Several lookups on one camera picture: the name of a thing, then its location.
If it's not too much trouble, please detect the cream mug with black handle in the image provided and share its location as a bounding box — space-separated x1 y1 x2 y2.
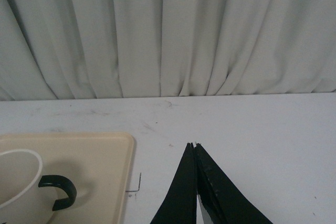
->
1 149 77 223

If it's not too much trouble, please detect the white pleated curtain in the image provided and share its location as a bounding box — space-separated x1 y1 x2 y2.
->
1 0 335 101

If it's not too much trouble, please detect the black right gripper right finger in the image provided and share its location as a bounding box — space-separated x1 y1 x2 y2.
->
194 143 271 223

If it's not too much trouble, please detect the beige square plate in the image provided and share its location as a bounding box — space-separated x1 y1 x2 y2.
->
1 133 134 223

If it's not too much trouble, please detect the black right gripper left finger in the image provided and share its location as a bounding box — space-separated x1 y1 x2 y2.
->
151 143 197 223

